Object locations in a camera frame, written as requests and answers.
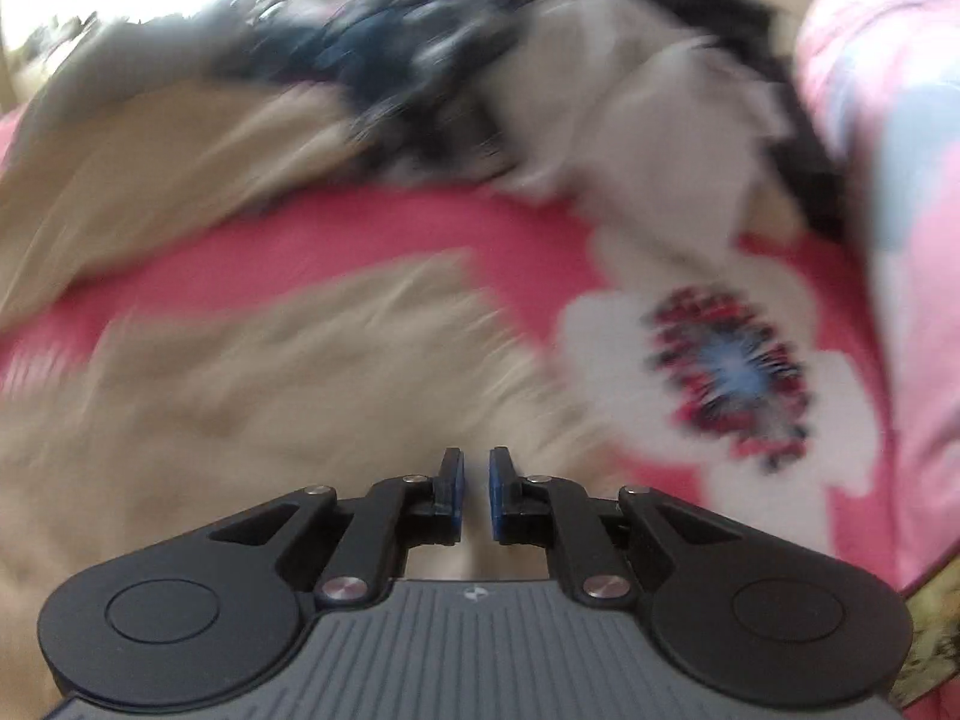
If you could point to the pink floral blanket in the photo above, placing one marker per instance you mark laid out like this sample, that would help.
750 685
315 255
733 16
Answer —
450 232

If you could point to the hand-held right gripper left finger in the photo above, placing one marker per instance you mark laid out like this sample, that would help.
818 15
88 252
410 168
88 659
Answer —
457 495

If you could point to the pink and white quilt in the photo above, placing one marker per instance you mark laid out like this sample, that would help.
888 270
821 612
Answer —
885 90

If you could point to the dark patterned garment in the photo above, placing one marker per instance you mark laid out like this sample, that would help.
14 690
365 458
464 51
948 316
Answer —
390 67

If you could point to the beige garment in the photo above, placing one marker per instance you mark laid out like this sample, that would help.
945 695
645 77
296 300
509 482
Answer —
262 405

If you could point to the yellow patterned cloth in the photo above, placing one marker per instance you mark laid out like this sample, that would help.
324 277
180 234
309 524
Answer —
930 637

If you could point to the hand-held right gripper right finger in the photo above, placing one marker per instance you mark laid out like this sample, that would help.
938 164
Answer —
496 495

